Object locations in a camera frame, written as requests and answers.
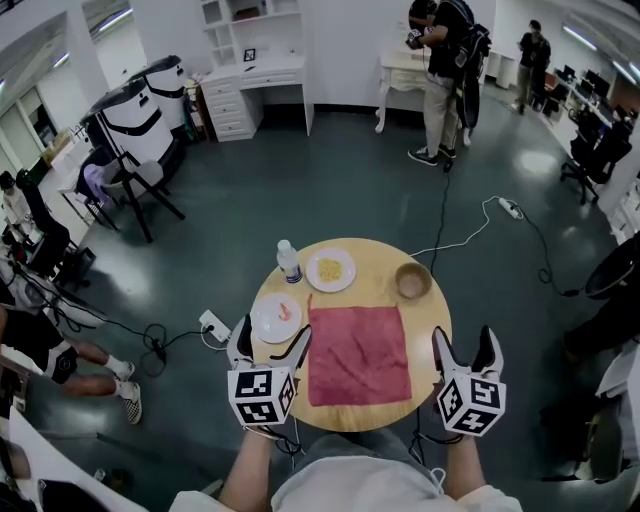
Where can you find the chair with purple cloth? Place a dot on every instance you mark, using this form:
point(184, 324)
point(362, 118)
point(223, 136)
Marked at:
point(95, 177)

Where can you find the person's left forearm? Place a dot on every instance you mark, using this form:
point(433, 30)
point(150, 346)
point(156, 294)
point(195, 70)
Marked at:
point(250, 465)

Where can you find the white plate with yellow food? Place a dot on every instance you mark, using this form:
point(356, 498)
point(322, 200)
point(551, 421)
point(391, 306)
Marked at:
point(346, 280)

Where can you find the orange shrimp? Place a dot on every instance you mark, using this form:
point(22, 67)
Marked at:
point(286, 312)

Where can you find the black office chair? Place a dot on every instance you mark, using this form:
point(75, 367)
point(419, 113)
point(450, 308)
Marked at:
point(47, 235)

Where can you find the wooden bowl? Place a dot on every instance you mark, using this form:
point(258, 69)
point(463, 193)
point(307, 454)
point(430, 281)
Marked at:
point(413, 282)

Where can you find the black round pan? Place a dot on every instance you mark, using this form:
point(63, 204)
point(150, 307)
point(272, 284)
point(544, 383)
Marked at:
point(615, 265)

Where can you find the cream carved table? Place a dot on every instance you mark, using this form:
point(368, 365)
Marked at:
point(400, 75)

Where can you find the long white power strip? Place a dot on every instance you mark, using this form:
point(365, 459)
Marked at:
point(510, 207)

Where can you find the yellow food heap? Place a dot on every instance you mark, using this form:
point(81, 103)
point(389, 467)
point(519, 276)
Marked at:
point(331, 270)

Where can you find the small brown jar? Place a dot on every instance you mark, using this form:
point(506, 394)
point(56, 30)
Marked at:
point(120, 480)

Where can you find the person's jeans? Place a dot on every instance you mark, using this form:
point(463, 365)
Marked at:
point(350, 445)

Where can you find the white desk with hutch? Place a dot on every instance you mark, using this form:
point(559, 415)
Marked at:
point(230, 105)

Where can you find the black swivel chair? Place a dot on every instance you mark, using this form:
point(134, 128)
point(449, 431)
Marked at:
point(600, 150)

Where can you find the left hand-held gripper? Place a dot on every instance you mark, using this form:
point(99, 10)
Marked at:
point(257, 395)

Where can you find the small black picture frame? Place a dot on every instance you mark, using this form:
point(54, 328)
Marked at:
point(249, 55)

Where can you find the person's right forearm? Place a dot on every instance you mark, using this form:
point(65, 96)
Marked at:
point(465, 465)

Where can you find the person's white shirt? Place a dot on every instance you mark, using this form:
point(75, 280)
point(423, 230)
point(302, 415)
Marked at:
point(360, 485)

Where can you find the square white power strip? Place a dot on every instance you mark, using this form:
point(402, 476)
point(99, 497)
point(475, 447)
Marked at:
point(212, 320)

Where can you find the clear plastic water bottle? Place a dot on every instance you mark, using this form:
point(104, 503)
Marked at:
point(289, 265)

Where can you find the white machine with black lid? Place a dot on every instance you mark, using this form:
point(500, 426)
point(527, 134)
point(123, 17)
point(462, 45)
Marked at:
point(137, 125)
point(167, 87)

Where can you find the desk with monitors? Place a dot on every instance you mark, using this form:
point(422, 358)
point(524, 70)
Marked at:
point(590, 87)

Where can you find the small white bottle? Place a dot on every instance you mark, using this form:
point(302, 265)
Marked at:
point(100, 474)

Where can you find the white folding table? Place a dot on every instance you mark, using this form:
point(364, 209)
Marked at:
point(65, 465)

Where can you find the red cloth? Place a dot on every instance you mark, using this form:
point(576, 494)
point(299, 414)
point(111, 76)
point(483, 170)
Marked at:
point(357, 355)

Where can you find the white plate with shrimp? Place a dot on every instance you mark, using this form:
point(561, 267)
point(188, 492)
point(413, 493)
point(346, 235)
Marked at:
point(270, 325)

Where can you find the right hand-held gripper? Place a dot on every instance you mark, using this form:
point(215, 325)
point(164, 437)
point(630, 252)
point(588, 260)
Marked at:
point(472, 400)

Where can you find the black chair with grey seat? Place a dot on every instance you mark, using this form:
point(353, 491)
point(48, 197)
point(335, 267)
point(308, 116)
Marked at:
point(150, 172)

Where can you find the round wooden table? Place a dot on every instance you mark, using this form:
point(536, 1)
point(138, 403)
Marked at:
point(375, 260)

